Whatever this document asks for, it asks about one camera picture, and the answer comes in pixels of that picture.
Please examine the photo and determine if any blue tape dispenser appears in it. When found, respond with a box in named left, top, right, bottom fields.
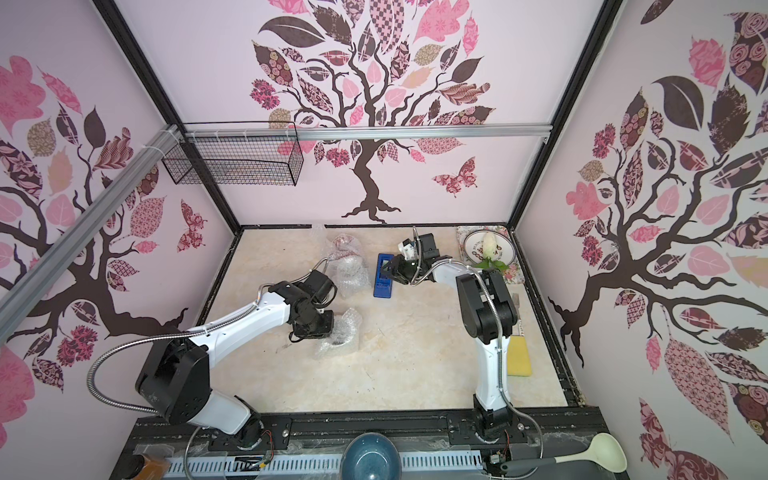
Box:
left=373, top=253, right=394, bottom=299

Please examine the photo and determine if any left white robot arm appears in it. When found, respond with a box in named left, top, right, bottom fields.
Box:
left=136, top=270, right=338, bottom=449

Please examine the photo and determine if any white decorated plate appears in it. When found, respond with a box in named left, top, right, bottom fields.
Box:
left=461, top=229, right=516, bottom=267

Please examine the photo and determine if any white green toy vegetable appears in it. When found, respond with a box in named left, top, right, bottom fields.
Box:
left=476, top=232, right=509, bottom=273

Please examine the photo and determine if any blue ceramic bowl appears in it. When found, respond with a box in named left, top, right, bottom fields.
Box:
left=339, top=432, right=403, bottom=480

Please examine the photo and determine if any yellow sponge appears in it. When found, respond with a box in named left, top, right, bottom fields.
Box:
left=507, top=335, right=533, bottom=377

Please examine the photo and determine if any brown jar black lid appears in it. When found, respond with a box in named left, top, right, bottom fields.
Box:
left=120, top=454, right=170, bottom=480

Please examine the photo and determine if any left metal flex conduit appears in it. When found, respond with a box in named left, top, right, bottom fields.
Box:
left=86, top=257, right=331, bottom=416

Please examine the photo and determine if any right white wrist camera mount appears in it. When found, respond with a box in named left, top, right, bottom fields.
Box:
left=398, top=239, right=419, bottom=261

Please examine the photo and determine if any white slotted cable duct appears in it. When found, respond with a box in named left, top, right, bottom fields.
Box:
left=187, top=450, right=484, bottom=479

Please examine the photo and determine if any black wire basket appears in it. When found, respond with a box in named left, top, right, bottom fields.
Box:
left=163, top=120, right=304, bottom=186

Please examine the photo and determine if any rear aluminium frame bar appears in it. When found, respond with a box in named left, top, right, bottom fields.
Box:
left=183, top=122, right=552, bottom=141

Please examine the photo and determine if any aluminium frame bar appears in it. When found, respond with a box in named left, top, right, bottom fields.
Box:
left=1, top=124, right=182, bottom=343
left=183, top=122, right=552, bottom=141

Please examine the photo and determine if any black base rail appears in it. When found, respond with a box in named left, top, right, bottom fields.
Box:
left=109, top=407, right=607, bottom=479

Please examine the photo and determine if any cream ladle grey handle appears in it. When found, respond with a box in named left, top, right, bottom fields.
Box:
left=500, top=433, right=628, bottom=473

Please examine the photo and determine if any left aluminium frame bar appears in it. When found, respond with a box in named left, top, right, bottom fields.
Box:
left=1, top=124, right=182, bottom=343

